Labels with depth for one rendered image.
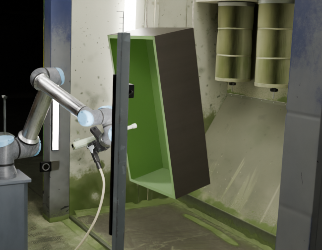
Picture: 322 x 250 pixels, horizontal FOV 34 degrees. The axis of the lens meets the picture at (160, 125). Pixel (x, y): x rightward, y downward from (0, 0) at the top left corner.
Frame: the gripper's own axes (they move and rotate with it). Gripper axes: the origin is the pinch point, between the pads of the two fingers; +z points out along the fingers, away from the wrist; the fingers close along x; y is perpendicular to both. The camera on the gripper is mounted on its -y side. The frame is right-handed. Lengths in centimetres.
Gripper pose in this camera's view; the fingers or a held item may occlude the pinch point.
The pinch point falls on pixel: (90, 145)
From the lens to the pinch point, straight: 339.0
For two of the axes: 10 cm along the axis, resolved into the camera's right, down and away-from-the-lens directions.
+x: 7.7, -2.8, 5.7
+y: 3.9, 9.2, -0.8
